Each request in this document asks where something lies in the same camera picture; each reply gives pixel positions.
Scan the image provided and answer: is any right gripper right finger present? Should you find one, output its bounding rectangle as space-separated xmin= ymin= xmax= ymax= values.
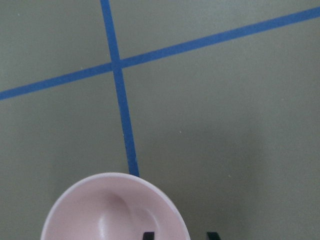
xmin=206 ymin=232 xmax=221 ymax=240

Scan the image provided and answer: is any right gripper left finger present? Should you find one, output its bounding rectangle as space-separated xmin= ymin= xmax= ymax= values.
xmin=142 ymin=231 xmax=154 ymax=240

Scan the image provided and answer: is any pink bowl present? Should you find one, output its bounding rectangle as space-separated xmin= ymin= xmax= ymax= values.
xmin=40 ymin=172 xmax=191 ymax=240

